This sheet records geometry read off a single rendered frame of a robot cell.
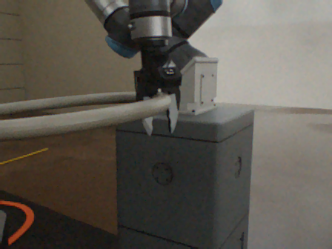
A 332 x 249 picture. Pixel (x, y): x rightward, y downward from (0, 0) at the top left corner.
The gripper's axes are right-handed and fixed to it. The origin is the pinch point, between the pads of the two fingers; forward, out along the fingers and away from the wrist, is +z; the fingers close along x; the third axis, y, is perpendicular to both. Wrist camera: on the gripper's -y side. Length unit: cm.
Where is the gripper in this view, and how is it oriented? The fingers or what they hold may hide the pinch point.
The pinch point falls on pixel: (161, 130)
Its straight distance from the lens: 78.1
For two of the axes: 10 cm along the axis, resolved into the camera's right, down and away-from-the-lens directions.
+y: -3.2, -1.3, 9.4
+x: -9.5, 1.2, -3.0
